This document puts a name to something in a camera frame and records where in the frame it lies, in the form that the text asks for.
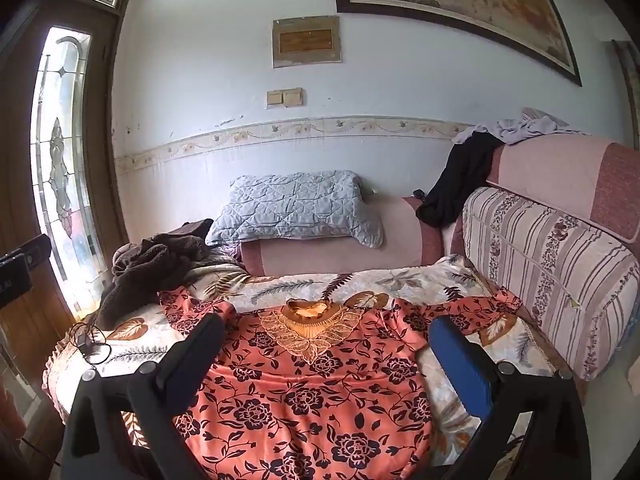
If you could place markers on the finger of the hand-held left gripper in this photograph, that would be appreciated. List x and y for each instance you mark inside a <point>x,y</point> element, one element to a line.
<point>37,250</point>

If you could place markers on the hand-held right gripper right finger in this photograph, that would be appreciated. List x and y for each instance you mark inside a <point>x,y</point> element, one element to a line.
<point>462,365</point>

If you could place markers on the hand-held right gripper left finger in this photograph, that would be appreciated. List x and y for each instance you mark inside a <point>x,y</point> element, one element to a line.
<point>197,360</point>

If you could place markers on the orange floral shirt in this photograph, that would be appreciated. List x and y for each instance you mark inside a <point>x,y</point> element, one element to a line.
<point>300,400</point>

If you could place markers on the wooden stained glass door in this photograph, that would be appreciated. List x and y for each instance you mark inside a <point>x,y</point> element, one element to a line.
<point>60,160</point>

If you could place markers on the brown fleece garment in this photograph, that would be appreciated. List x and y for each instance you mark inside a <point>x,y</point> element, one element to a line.
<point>145,270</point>

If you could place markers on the purple patterned cloth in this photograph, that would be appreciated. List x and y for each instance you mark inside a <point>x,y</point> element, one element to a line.
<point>230,252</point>

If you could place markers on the striped floral cushion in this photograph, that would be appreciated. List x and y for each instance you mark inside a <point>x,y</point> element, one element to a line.
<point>550,270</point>

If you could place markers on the leaf print blanket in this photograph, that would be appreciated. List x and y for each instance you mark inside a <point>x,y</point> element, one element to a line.
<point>310,285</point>

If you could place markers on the grey quilted pillow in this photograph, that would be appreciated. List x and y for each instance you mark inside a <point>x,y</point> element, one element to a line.
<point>295,205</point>

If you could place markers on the black garment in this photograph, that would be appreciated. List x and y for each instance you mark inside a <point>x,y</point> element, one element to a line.
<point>460,180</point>

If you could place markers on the pink sofa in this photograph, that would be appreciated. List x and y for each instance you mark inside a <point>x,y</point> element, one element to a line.
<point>550,170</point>

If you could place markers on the lavender garment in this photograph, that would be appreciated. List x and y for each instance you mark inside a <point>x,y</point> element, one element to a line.
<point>520,127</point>

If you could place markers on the beige light switch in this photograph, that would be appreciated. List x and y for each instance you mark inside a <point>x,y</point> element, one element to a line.
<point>293,97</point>
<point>275,99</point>

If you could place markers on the dark wooden frame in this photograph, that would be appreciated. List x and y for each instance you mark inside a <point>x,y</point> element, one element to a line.
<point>629,85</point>

